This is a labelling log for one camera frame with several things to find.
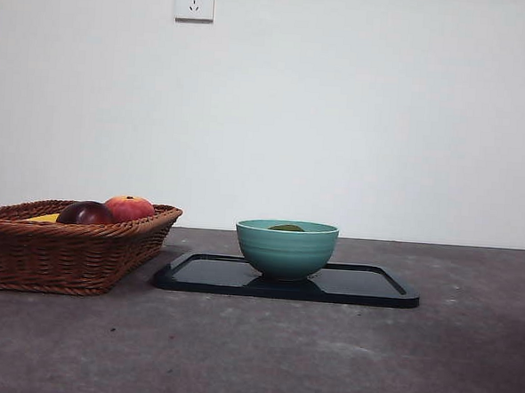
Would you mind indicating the green avocado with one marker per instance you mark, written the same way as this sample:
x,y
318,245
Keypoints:
x,y
286,227

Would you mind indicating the teal ribbed bowl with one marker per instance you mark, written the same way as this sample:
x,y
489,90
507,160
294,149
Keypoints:
x,y
285,256

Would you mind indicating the red apple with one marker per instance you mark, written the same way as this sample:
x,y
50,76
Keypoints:
x,y
132,208

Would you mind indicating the black rectangular tray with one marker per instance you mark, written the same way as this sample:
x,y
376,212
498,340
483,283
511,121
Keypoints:
x,y
364,287

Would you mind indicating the dark purple plum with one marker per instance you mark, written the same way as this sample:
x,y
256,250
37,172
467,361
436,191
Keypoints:
x,y
85,213

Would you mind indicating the brown wicker basket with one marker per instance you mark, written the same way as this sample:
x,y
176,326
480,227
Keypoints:
x,y
54,255

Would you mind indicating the yellow fruit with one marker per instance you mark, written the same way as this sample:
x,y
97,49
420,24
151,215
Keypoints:
x,y
43,217

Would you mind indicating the white wall socket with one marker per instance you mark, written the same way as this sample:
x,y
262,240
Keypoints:
x,y
195,1

